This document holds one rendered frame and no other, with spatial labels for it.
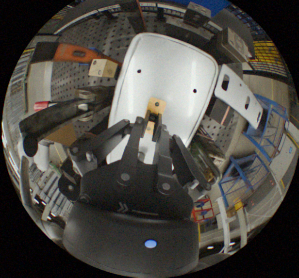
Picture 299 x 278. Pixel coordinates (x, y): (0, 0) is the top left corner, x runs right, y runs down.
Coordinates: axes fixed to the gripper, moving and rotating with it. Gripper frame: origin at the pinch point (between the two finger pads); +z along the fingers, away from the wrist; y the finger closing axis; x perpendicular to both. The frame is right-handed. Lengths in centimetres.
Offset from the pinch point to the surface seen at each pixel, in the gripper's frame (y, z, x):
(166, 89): 1.0, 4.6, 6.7
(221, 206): 359, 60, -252
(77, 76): -56, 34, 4
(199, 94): 8.4, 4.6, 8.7
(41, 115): -14.5, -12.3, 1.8
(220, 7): 5.4, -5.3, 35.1
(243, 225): 668, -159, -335
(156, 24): -14, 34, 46
